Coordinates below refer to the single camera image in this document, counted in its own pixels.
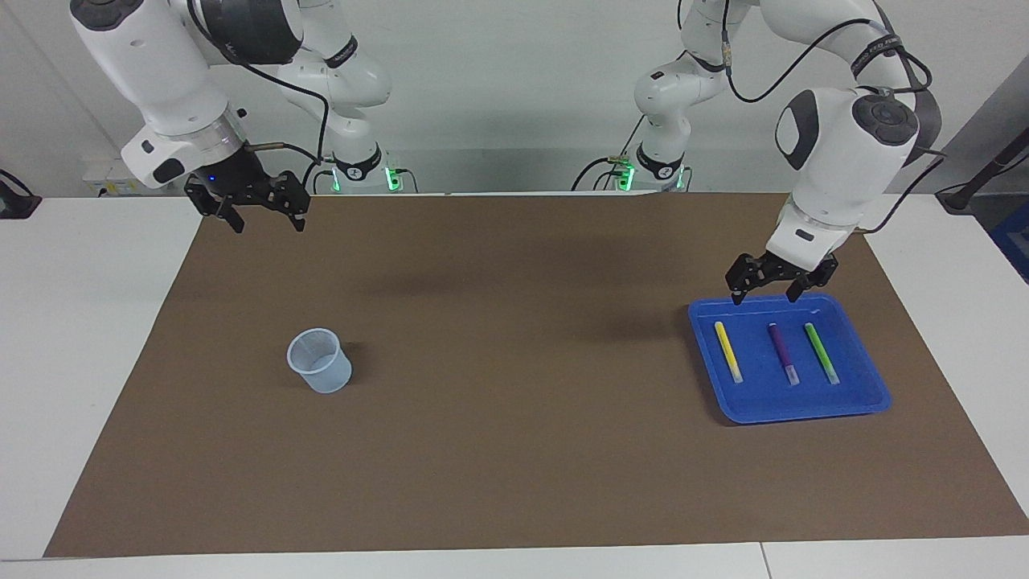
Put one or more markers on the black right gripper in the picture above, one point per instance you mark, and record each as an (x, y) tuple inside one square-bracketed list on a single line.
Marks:
[(241, 183)]

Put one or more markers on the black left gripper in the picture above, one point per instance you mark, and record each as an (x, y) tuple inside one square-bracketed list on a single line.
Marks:
[(780, 269)]

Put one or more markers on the purple pen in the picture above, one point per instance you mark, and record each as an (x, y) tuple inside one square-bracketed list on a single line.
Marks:
[(782, 354)]

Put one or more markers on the yellow pen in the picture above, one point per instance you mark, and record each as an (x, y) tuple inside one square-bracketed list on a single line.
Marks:
[(728, 351)]

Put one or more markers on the green pen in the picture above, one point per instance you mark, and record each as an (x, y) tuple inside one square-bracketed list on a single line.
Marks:
[(821, 354)]

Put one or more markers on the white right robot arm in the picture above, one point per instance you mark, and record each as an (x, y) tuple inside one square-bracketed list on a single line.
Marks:
[(161, 72)]

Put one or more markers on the blue plastic tray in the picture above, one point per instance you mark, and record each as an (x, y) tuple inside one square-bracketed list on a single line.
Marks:
[(764, 394)]

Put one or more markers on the translucent plastic cup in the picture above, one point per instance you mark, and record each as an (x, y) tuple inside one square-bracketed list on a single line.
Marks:
[(330, 379)]

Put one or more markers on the black stand with pole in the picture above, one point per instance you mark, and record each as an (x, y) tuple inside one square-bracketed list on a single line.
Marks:
[(977, 181)]

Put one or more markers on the blue box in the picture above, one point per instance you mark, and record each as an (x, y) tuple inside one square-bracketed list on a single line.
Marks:
[(1014, 241)]

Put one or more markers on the brown table mat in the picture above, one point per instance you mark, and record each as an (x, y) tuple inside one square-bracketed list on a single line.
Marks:
[(514, 450)]

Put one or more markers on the white wall socket box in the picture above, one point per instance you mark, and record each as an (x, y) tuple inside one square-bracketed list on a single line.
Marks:
[(108, 181)]

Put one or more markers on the black clamp mount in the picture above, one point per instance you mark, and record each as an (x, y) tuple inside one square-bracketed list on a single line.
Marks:
[(16, 205)]

